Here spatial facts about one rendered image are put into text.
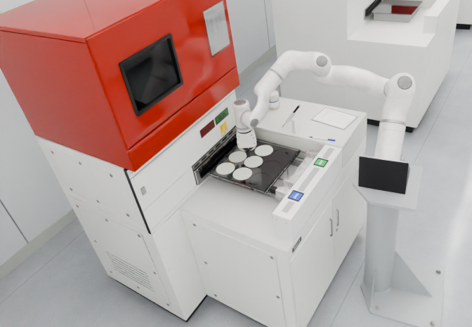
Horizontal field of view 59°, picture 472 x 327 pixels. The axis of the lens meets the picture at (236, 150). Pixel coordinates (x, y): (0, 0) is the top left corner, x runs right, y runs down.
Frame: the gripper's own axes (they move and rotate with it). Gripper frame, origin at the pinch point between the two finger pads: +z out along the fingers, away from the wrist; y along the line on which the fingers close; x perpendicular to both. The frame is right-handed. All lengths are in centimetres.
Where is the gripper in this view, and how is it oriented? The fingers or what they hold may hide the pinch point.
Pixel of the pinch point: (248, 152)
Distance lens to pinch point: 227.5
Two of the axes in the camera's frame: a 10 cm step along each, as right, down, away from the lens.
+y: 9.9, -1.0, -1.3
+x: 0.5, -5.9, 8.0
